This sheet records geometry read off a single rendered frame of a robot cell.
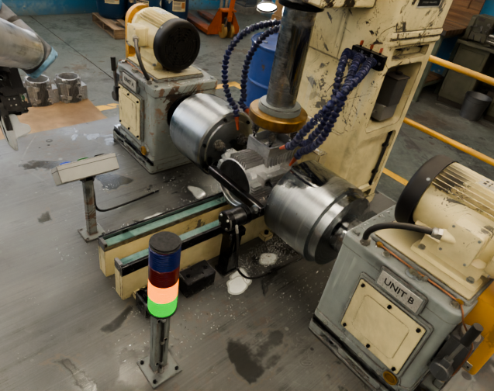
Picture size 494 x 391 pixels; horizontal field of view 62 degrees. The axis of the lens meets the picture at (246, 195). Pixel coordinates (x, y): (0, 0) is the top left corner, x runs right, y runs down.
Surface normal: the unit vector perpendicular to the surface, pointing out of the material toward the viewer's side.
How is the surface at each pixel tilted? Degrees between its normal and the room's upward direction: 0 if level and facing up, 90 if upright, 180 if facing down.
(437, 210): 81
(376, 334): 90
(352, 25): 90
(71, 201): 0
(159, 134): 90
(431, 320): 89
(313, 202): 43
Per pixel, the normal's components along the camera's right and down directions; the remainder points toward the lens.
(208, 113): -0.22, -0.57
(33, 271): 0.15, -0.80
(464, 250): -0.75, 0.29
